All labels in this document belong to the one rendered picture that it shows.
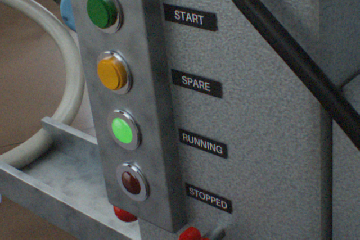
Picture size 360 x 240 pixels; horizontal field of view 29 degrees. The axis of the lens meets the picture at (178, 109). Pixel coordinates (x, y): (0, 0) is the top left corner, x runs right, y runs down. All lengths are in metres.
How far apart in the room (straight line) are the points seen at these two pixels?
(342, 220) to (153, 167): 0.16
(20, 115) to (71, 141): 2.50
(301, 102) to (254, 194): 0.10
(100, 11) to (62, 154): 0.52
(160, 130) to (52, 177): 0.45
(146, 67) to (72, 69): 0.62
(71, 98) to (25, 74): 2.83
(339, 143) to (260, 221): 0.10
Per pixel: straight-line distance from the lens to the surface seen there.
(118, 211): 0.72
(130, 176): 0.58
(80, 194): 0.93
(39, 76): 3.84
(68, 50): 1.16
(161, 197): 0.57
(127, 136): 0.56
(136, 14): 0.50
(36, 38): 4.35
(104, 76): 0.54
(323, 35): 0.43
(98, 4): 0.51
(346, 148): 0.47
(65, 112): 1.05
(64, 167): 0.98
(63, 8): 1.20
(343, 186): 0.49
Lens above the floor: 1.58
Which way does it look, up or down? 29 degrees down
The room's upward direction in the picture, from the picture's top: 7 degrees counter-clockwise
